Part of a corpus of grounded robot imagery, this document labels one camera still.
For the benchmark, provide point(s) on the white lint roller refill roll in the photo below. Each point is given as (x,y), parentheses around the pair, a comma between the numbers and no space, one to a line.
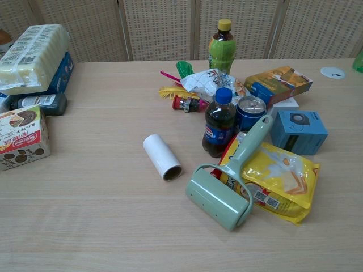
(160,157)

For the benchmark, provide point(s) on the Pepsi cola plastic bottle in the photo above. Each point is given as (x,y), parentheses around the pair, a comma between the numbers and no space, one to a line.
(219,124)

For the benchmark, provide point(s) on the colourful feather shuttlecock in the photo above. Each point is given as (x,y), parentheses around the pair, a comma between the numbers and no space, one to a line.
(175,90)

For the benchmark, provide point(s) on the white peanut snack bag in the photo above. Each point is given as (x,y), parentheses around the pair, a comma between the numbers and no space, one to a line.
(205,82)

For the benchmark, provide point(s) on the blue Pepsi can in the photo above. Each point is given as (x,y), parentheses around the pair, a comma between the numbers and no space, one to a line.
(249,112)

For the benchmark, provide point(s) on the green tea bottle yellow cap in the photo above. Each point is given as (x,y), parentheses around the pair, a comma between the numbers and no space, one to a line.
(221,48)

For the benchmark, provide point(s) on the yellow snack bag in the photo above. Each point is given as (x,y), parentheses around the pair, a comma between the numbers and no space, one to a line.
(279,175)

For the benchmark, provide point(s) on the white flat box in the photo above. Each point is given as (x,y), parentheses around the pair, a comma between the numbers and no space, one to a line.
(285,105)

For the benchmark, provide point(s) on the woven rattan folding screen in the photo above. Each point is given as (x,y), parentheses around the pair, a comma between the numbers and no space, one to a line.
(181,28)

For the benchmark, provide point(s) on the yellow and blue cardboard box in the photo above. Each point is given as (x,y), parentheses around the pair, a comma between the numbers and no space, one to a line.
(276,82)

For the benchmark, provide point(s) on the blue cardboard speaker box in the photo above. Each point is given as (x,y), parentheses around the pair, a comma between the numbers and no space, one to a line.
(299,131)

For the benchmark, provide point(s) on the blue cookie box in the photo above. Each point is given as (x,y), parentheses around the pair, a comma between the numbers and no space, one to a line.
(61,76)

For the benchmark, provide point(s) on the dark grey bottle lying down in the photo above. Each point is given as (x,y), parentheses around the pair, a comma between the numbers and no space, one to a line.
(42,103)

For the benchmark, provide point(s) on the chocolate pie carton box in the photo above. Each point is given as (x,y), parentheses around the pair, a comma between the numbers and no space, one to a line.
(22,137)

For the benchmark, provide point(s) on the white round table grommet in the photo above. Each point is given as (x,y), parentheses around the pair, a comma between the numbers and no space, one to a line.
(333,72)

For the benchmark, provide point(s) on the green plastic bottle edge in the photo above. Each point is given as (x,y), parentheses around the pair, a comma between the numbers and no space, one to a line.
(358,61)

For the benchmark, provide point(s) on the brown and white object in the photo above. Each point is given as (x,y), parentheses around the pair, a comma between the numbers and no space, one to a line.
(4,37)

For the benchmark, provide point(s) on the red emergency stop button switch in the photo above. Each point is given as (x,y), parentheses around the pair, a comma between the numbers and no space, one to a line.
(187,103)

